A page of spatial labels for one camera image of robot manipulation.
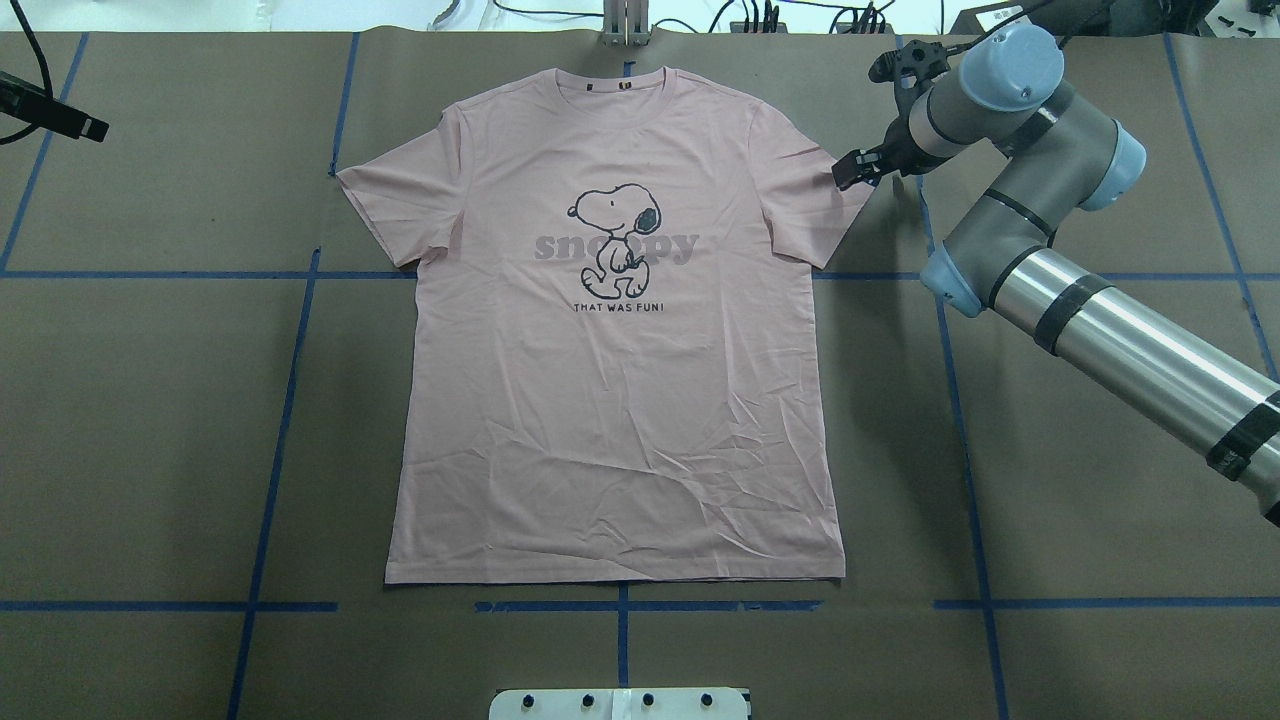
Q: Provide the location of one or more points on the pink Snoopy t-shirt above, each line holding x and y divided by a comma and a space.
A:
615, 367

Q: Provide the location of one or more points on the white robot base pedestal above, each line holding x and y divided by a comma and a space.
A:
716, 702

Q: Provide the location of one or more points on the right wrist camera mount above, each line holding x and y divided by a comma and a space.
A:
911, 69

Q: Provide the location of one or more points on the black device top right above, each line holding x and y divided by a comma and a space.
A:
1088, 18

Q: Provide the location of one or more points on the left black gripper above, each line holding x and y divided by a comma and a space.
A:
59, 115

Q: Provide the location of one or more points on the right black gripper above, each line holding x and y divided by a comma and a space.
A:
893, 153

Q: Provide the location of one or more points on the aluminium frame post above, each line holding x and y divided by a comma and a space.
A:
626, 23

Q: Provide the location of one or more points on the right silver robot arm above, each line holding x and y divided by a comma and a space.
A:
1062, 184

